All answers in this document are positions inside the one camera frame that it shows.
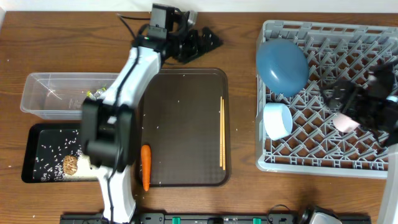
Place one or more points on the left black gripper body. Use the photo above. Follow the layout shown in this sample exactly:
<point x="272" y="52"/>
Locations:
<point x="193" y="43"/>

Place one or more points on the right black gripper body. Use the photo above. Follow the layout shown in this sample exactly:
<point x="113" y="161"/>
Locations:
<point x="369" y="111"/>

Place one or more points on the pink plastic cup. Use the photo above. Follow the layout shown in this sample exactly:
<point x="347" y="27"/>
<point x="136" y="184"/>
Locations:
<point x="344" y="123"/>

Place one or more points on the large blue plate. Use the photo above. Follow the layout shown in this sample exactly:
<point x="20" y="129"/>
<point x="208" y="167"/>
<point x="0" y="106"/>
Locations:
<point x="282" y="66"/>

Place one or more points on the light blue rice bowl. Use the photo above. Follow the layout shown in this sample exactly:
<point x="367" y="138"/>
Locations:
<point x="277" y="120"/>

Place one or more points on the snack wrapper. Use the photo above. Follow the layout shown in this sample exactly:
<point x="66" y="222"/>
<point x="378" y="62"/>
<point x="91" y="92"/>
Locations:
<point x="94" y="96"/>

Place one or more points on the orange carrot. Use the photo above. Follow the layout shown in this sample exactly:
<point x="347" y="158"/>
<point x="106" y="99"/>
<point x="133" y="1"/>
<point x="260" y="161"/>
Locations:
<point x="146" y="161"/>

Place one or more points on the brown food scrap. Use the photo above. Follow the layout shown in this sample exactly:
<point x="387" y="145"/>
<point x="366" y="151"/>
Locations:
<point x="70" y="165"/>

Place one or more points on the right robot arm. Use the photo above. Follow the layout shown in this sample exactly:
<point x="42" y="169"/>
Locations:
<point x="387" y="122"/>

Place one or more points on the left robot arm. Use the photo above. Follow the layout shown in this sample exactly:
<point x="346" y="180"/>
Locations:
<point x="109" y="129"/>

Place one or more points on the grey plastic dishwasher rack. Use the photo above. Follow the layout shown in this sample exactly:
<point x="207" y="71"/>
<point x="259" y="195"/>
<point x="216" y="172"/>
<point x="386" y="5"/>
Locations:
<point x="334" y="52"/>

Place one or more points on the dark brown serving tray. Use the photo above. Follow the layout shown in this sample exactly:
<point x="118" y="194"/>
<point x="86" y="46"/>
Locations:
<point x="181" y="124"/>

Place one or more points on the clear plastic bin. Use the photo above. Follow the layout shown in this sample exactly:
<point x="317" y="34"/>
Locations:
<point x="59" y="95"/>

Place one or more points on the white rice pile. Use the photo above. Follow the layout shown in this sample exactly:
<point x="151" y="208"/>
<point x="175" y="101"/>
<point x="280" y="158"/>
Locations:
<point x="53" y="145"/>

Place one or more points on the black rectangular tray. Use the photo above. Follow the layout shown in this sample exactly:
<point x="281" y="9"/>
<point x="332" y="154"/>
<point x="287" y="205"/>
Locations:
<point x="31" y="147"/>

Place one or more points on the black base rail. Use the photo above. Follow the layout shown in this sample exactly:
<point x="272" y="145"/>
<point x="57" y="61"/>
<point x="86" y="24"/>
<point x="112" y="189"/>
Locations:
<point x="159" y="218"/>

